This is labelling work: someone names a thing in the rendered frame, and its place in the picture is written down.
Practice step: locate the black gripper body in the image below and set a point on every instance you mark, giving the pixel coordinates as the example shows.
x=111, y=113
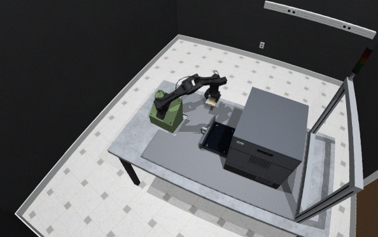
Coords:
x=213, y=93

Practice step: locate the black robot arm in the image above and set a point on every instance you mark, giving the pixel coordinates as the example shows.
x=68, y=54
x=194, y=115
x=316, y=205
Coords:
x=187, y=88

